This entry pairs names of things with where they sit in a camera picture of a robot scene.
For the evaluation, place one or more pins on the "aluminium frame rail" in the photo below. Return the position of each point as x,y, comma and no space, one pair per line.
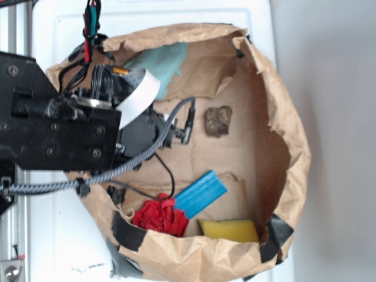
15,38

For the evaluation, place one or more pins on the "teal blue cloth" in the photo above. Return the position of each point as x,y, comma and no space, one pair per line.
163,63

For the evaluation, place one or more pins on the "blue wooden block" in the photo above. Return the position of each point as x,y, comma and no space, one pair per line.
200,194

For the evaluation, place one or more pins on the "red artificial flower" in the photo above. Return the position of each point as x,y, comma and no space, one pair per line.
160,215

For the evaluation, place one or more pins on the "brown rock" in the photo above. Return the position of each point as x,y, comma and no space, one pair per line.
217,121

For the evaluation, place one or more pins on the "yellow sponge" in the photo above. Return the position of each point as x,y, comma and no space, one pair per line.
242,231

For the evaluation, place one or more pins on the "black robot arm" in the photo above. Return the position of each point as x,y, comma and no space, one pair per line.
40,130

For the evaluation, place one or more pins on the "brown paper bag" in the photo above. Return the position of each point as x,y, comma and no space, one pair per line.
263,161

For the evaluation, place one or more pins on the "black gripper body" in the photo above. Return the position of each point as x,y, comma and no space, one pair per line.
141,133

